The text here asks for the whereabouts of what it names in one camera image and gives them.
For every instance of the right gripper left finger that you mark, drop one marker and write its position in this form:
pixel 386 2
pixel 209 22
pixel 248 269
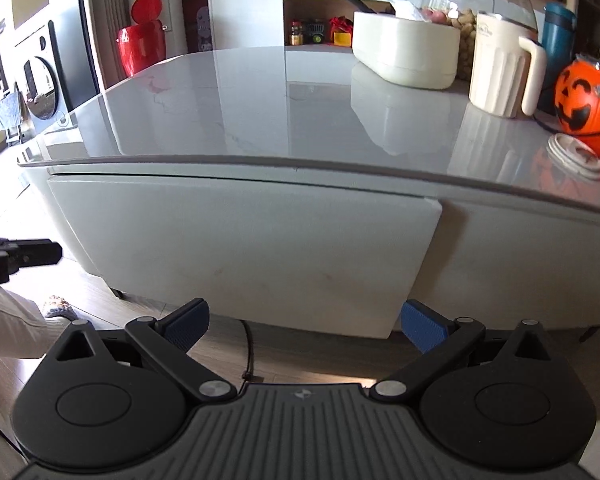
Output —
pixel 163 345

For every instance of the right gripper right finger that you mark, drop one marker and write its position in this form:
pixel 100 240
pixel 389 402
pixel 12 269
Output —
pixel 443 343

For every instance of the white trousers leg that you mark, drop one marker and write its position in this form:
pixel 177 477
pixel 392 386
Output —
pixel 25 331

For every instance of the white cabinet with drawers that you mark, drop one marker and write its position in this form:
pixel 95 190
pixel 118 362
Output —
pixel 297 188

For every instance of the white round lid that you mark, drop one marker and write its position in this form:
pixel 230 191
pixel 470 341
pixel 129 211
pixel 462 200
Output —
pixel 574 155

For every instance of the red trash bin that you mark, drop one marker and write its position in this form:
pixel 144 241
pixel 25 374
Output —
pixel 142 44

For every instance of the cream ribbed pitcher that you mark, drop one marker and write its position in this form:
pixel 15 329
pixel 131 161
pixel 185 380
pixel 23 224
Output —
pixel 508 69

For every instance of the orange pumpkin bucket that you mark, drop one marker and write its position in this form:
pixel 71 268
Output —
pixel 577 100

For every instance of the white oval container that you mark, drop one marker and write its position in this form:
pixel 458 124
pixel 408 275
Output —
pixel 408 53

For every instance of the teal travel mug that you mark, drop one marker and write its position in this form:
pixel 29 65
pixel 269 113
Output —
pixel 558 34

